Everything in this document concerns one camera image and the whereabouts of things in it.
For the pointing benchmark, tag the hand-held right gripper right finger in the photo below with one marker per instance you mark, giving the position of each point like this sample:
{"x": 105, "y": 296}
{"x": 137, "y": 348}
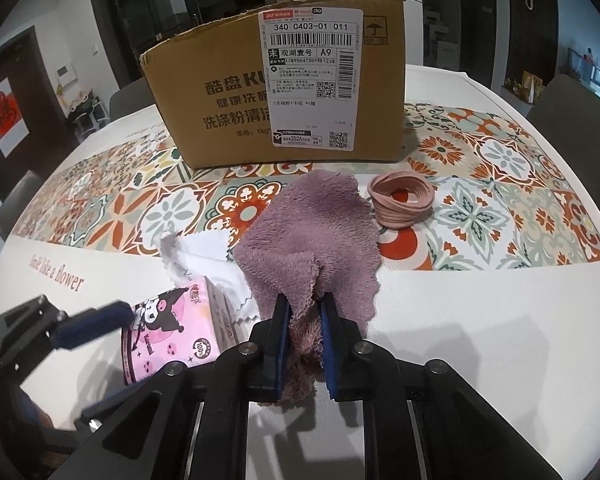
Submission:
{"x": 331, "y": 350}

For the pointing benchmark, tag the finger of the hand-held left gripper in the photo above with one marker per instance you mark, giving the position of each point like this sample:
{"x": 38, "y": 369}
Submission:
{"x": 105, "y": 410}
{"x": 90, "y": 322}

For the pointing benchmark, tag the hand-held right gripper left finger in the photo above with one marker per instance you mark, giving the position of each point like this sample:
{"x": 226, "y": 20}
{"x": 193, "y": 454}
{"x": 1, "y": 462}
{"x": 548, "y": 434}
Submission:
{"x": 279, "y": 345}

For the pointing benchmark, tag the pink tissue pack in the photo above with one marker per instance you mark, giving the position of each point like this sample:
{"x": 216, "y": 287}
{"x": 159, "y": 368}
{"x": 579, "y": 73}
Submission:
{"x": 175, "y": 330}

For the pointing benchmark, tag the purple fluffy cloth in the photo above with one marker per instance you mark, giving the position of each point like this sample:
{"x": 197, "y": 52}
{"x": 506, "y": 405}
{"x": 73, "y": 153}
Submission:
{"x": 305, "y": 230}

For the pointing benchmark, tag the brown cardboard box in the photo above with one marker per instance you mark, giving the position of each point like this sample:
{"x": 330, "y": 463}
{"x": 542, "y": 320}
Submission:
{"x": 230, "y": 110}

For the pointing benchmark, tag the white zigzag-edged cloth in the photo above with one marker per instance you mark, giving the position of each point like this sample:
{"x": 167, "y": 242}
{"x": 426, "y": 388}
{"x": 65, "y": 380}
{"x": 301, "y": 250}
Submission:
{"x": 200, "y": 262}

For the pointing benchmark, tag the grey dining chair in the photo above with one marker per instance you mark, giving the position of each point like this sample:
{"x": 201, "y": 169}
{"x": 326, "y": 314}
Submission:
{"x": 20, "y": 205}
{"x": 580, "y": 130}
{"x": 130, "y": 97}

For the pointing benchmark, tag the pink hair band bundle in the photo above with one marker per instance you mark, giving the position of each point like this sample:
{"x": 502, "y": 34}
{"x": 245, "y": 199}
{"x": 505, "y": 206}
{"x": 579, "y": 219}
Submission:
{"x": 395, "y": 210}

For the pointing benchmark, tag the small shoe rack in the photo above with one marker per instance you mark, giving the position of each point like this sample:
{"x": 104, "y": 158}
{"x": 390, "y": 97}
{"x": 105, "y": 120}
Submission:
{"x": 85, "y": 115}

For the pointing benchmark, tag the dark wooden door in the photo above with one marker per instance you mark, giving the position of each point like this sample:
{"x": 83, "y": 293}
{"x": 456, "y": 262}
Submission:
{"x": 35, "y": 70}

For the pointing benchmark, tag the dark sliding glass door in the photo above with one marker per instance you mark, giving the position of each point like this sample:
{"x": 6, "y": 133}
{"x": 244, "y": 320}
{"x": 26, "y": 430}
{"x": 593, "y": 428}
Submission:
{"x": 155, "y": 10}

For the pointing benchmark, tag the dark interior door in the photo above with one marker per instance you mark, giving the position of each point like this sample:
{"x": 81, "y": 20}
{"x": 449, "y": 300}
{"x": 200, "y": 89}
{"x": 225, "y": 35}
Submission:
{"x": 450, "y": 10}

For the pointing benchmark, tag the cluttered display cabinet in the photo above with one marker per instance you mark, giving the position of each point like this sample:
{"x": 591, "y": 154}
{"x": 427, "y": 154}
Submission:
{"x": 595, "y": 77}

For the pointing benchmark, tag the red wall poster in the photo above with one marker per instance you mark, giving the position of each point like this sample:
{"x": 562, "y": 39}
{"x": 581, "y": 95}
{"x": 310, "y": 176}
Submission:
{"x": 5, "y": 120}

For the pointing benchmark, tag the white wall panel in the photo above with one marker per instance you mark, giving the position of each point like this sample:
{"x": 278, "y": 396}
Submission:
{"x": 67, "y": 74}

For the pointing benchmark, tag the dark wall panel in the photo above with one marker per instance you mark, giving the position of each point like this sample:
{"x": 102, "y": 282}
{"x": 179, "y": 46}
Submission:
{"x": 547, "y": 35}

